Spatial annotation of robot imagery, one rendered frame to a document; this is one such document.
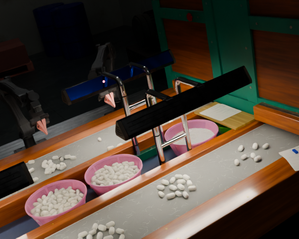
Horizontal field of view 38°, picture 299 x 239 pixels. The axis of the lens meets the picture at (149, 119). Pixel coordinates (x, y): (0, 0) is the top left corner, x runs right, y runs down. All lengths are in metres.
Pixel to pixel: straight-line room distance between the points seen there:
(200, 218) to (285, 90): 0.75
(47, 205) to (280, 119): 1.08
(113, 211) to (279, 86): 0.91
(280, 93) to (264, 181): 0.49
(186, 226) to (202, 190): 0.25
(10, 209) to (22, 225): 0.09
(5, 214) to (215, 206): 0.92
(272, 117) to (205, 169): 0.39
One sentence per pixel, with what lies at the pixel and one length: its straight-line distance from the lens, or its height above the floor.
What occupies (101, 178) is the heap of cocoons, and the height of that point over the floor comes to 0.74.
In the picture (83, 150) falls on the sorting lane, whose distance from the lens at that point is 2.29.
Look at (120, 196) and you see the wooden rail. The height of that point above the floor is 0.75.
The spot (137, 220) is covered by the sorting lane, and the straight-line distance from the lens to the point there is 1.68.
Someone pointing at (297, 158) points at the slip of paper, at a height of 0.77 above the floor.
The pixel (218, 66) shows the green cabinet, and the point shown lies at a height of 0.99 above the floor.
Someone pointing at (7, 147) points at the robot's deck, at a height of 0.67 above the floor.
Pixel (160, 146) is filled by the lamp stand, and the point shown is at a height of 0.85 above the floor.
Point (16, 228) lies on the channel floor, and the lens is 2.00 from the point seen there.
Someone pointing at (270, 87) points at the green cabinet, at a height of 0.94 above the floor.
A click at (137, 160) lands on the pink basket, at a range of 2.02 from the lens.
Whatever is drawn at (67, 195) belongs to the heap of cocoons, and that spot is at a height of 0.74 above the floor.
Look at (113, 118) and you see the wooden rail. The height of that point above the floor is 0.76.
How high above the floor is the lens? 1.73
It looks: 24 degrees down
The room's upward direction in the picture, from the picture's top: 13 degrees counter-clockwise
